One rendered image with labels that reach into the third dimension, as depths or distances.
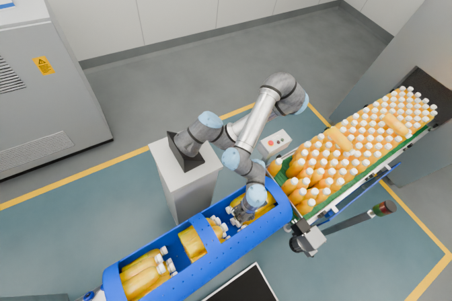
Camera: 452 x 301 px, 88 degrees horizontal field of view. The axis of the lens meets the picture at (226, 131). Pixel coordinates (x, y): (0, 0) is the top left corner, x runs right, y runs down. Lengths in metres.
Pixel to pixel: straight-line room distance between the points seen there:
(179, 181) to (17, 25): 1.29
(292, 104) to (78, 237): 2.14
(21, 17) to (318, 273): 2.90
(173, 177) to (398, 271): 2.40
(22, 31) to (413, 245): 3.68
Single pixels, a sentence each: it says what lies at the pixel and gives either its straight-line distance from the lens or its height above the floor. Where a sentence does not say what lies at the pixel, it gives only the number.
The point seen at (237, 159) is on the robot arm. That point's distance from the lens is 0.87.
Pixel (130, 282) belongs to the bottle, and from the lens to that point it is 1.19.
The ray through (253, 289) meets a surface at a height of 0.15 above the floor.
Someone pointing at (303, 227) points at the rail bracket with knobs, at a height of 1.00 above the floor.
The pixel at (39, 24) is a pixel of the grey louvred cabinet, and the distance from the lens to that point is 1.87.
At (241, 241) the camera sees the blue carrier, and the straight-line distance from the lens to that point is 1.18.
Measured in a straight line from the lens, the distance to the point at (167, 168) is 1.33.
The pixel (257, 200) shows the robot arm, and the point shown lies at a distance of 0.91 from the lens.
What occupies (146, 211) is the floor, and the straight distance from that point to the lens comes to 2.47.
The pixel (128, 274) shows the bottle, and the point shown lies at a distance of 1.24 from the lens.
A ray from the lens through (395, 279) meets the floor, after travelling 3.01.
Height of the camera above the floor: 2.35
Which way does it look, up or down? 56 degrees down
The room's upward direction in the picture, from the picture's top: 13 degrees clockwise
